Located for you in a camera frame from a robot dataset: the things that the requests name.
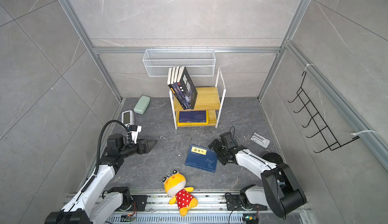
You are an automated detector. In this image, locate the blue book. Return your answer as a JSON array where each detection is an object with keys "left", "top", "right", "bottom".
[{"left": 185, "top": 144, "right": 218, "bottom": 173}]

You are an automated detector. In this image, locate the yellow cartoon book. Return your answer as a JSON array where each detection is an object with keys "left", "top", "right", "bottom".
[{"left": 177, "top": 112, "right": 209, "bottom": 127}]

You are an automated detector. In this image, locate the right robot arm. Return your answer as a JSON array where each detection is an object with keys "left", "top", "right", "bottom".
[{"left": 208, "top": 132, "right": 307, "bottom": 218}]

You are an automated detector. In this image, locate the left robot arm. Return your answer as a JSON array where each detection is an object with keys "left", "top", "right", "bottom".
[{"left": 44, "top": 120, "right": 158, "bottom": 224}]

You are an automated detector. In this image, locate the white metal phone stand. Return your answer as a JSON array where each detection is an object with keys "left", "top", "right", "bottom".
[{"left": 251, "top": 133, "right": 270, "bottom": 148}]

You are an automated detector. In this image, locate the white digital clock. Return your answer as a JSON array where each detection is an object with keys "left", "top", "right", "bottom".
[{"left": 121, "top": 110, "right": 134, "bottom": 126}]

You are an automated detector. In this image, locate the mint green case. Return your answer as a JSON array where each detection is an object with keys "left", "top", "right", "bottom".
[{"left": 133, "top": 95, "right": 151, "bottom": 115}]

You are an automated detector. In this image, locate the yellow frog plush toy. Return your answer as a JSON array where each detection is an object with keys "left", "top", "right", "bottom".
[{"left": 163, "top": 169, "right": 198, "bottom": 217}]

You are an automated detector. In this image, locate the black-haired doll plush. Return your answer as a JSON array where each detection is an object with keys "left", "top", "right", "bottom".
[{"left": 262, "top": 152, "right": 284, "bottom": 164}]

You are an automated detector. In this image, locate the white wooden two-tier shelf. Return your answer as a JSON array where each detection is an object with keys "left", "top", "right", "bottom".
[{"left": 169, "top": 68, "right": 226, "bottom": 130}]

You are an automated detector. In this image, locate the black upright book on shelf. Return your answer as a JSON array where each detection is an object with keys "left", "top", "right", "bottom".
[{"left": 167, "top": 67, "right": 184, "bottom": 108}]

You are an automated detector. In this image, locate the white wire mesh basket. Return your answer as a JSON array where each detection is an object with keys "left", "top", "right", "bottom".
[{"left": 142, "top": 49, "right": 216, "bottom": 77}]

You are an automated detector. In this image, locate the black wire hook rack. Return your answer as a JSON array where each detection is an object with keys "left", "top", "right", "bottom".
[{"left": 288, "top": 72, "right": 360, "bottom": 154}]

